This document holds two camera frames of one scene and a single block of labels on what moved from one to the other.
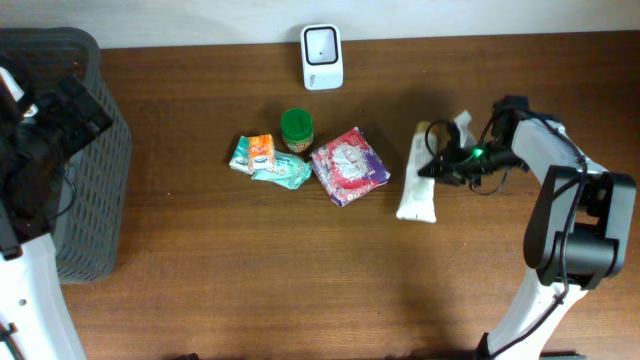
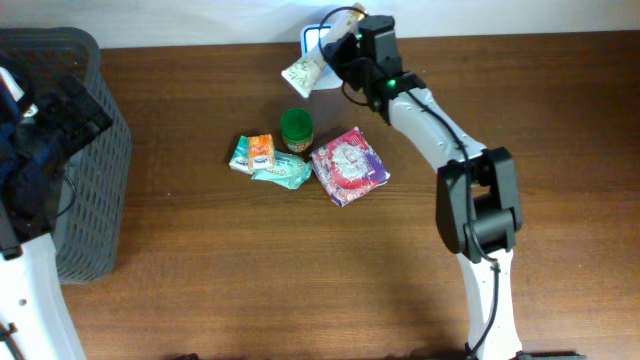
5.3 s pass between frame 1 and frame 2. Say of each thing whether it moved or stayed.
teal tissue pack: stayed
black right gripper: moved
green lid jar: stayed
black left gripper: stayed
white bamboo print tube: moved
